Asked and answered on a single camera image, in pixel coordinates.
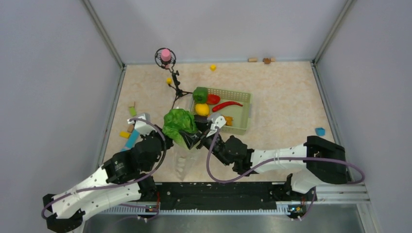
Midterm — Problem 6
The blue cylinder toy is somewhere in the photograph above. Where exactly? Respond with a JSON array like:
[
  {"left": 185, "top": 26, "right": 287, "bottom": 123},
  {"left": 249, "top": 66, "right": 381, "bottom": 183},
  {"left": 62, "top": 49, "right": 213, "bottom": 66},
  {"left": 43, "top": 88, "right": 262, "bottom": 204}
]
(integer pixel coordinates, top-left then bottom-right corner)
[{"left": 120, "top": 130, "right": 139, "bottom": 152}]

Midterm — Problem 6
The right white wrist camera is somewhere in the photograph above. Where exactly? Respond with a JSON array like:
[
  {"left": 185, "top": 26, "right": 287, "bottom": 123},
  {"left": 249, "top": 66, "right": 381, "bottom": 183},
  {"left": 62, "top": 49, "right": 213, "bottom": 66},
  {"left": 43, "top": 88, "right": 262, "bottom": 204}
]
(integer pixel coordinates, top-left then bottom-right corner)
[{"left": 206, "top": 112, "right": 226, "bottom": 137}]

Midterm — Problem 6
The red orange toy pepper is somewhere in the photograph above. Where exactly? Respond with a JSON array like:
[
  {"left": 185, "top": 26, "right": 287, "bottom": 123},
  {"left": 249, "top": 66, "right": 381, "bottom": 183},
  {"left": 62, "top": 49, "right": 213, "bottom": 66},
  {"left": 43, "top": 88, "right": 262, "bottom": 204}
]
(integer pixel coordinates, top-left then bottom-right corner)
[{"left": 206, "top": 94, "right": 221, "bottom": 105}]

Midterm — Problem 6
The light green plastic basket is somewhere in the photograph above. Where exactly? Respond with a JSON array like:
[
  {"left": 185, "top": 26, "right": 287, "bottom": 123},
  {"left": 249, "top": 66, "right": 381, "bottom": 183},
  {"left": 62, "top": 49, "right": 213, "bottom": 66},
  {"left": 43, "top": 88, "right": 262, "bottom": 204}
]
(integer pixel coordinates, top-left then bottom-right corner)
[{"left": 190, "top": 87, "right": 252, "bottom": 135}]

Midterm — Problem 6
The small tan wooden block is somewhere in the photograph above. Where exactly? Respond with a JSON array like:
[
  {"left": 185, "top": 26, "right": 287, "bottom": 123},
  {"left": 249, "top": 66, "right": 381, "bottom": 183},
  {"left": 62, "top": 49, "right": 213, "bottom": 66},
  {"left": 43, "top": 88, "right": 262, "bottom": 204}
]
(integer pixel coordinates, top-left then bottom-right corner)
[{"left": 128, "top": 101, "right": 136, "bottom": 107}]

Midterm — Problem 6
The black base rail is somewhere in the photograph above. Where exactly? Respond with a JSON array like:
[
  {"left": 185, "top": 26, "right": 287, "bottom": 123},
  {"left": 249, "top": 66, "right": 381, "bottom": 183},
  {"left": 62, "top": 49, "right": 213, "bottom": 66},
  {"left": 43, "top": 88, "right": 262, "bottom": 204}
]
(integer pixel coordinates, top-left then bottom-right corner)
[{"left": 138, "top": 182, "right": 307, "bottom": 213}]

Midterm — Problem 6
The yellow toy lemon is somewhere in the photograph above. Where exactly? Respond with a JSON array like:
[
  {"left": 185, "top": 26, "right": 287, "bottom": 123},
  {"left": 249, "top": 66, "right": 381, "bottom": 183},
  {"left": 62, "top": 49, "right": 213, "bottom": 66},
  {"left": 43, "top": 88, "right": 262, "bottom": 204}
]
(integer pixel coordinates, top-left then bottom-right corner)
[{"left": 194, "top": 103, "right": 210, "bottom": 117}]

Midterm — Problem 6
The yellow wooden block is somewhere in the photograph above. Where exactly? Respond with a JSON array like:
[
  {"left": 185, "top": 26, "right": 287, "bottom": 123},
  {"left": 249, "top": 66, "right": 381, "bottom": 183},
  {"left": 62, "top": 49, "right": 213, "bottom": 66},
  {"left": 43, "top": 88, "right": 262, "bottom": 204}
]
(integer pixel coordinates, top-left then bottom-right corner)
[{"left": 119, "top": 131, "right": 131, "bottom": 139}]

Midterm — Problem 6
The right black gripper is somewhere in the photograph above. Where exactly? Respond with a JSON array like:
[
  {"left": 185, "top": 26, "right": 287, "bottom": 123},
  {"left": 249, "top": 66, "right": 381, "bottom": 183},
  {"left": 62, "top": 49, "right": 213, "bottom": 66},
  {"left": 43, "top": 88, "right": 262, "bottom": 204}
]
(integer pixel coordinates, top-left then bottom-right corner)
[{"left": 179, "top": 120, "right": 231, "bottom": 166}]

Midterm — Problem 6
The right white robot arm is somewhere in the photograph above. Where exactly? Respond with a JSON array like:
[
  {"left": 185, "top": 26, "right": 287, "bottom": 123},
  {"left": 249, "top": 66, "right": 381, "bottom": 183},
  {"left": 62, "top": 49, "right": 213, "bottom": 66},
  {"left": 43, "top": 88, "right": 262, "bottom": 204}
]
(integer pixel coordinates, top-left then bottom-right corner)
[{"left": 179, "top": 130, "right": 348, "bottom": 200}]

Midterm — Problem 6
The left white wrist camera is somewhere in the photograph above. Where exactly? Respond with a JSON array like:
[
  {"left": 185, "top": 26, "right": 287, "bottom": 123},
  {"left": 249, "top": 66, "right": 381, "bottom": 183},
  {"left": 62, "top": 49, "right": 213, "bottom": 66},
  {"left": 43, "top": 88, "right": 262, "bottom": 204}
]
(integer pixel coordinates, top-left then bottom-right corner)
[{"left": 127, "top": 113, "right": 155, "bottom": 136}]

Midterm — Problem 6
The brown wooden block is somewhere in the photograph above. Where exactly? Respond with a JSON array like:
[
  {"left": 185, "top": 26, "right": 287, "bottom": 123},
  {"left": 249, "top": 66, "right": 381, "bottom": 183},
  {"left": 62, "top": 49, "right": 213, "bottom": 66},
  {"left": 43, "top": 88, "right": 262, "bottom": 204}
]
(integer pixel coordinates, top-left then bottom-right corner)
[{"left": 127, "top": 124, "right": 135, "bottom": 133}]

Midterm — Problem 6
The clear zip top bag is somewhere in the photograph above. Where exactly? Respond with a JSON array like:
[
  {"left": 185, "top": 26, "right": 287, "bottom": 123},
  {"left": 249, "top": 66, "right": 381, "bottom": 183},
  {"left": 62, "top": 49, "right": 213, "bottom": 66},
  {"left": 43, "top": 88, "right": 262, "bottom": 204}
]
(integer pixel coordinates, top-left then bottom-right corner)
[{"left": 173, "top": 146, "right": 201, "bottom": 181}]

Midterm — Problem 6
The green wooden block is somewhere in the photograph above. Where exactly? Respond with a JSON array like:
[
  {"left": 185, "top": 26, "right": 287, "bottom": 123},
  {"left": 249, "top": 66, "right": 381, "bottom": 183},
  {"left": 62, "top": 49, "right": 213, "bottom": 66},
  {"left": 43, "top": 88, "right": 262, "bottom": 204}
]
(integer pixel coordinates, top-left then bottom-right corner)
[{"left": 128, "top": 107, "right": 137, "bottom": 117}]

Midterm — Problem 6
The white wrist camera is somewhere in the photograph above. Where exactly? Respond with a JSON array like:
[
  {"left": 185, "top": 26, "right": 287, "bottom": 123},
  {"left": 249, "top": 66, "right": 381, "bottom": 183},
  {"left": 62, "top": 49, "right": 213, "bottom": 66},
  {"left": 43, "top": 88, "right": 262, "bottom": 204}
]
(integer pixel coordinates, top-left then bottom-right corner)
[
  {"left": 127, "top": 113, "right": 155, "bottom": 136},
  {"left": 206, "top": 112, "right": 226, "bottom": 137}
]

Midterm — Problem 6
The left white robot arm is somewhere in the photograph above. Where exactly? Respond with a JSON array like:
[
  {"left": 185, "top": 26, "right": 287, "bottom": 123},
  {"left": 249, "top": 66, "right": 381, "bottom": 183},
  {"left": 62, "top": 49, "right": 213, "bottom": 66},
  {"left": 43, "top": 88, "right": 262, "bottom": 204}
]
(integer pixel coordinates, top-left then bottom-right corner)
[{"left": 41, "top": 131, "right": 173, "bottom": 233}]

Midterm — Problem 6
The green toy bell pepper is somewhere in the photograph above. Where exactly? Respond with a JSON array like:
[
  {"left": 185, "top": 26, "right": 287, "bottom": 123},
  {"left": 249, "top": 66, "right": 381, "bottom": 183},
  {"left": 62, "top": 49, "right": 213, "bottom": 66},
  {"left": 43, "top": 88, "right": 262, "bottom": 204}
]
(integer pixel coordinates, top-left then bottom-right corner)
[{"left": 192, "top": 87, "right": 208, "bottom": 104}]

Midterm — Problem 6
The brown cork piece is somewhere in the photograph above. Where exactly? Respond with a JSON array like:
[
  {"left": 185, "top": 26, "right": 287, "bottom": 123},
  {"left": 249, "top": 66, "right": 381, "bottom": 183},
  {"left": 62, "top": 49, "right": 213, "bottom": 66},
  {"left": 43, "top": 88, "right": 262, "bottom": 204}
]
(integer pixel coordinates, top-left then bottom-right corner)
[{"left": 262, "top": 58, "right": 271, "bottom": 65}]

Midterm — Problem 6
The green toy cabbage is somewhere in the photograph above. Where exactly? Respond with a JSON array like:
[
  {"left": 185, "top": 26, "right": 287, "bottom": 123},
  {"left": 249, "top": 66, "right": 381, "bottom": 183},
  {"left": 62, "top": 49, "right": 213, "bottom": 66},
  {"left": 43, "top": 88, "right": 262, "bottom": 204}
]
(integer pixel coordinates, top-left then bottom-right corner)
[{"left": 162, "top": 108, "right": 198, "bottom": 149}]

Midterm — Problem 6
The pink microphone on tripod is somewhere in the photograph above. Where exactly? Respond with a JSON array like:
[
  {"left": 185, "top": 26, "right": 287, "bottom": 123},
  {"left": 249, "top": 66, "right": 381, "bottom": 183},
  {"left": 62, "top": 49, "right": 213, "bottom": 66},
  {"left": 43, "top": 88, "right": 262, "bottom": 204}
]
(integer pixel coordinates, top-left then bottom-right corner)
[{"left": 154, "top": 48, "right": 192, "bottom": 109}]

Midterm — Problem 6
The red toy chili pepper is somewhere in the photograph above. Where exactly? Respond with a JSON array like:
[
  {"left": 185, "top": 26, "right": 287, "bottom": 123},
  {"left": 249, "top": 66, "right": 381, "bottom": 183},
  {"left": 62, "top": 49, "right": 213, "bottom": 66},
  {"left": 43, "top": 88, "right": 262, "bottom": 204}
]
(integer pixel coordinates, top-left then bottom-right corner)
[{"left": 212, "top": 101, "right": 243, "bottom": 112}]

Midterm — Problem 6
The blue toy block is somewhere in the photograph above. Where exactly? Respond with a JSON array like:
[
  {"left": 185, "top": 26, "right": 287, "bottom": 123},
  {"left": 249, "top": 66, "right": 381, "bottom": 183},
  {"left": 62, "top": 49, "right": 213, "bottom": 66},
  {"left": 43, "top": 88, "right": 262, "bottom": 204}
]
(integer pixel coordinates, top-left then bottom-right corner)
[{"left": 315, "top": 127, "right": 326, "bottom": 136}]

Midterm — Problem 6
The orange toy ginger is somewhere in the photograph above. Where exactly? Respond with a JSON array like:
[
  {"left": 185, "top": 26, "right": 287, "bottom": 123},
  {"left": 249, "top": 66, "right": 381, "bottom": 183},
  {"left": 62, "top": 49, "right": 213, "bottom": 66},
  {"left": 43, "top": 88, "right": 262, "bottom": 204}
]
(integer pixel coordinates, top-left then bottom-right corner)
[{"left": 223, "top": 116, "right": 233, "bottom": 126}]

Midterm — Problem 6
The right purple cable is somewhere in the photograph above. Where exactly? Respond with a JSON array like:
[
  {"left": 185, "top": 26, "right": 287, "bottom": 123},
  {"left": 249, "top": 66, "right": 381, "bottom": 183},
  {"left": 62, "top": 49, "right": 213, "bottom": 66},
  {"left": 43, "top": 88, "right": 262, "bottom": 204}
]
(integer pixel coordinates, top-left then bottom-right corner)
[{"left": 206, "top": 127, "right": 366, "bottom": 185}]

